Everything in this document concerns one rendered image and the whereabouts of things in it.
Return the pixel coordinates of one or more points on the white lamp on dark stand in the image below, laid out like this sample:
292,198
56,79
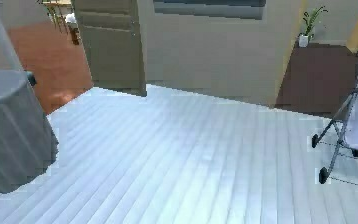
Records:
73,28

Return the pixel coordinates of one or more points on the olive green room door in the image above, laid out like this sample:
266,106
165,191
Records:
112,43

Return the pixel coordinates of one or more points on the wooden table with thin legs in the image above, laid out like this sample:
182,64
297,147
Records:
56,10

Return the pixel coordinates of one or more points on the green plant in white pot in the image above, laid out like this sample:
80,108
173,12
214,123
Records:
307,25

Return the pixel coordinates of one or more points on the dark framed wall picture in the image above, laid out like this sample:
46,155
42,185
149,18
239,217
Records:
208,8

